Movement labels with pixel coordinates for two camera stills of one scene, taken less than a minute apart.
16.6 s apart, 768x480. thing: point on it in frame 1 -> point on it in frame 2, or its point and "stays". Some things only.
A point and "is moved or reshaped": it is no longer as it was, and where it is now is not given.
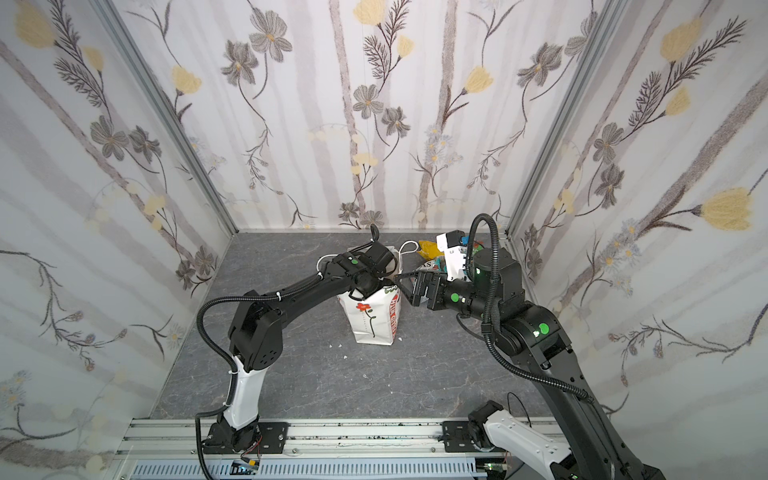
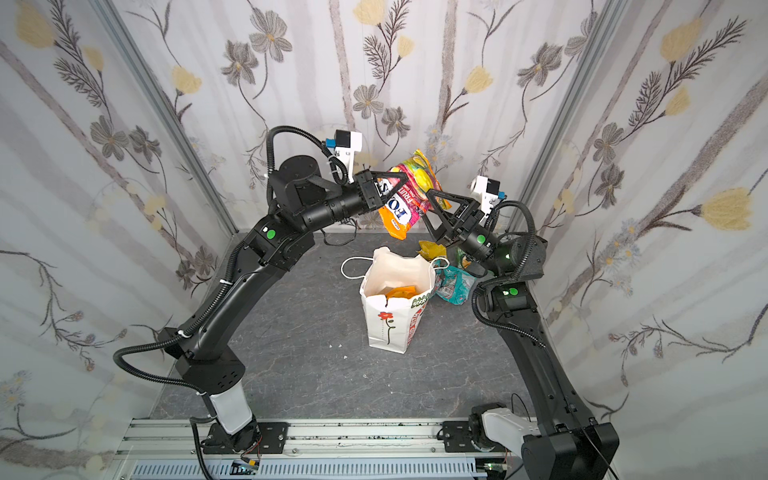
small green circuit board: (241, 467) stays
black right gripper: (435, 292) -> (462, 222)
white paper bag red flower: (375, 317) is moved or reshaped
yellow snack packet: (429, 250) stays
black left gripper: (366, 284) -> (366, 190)
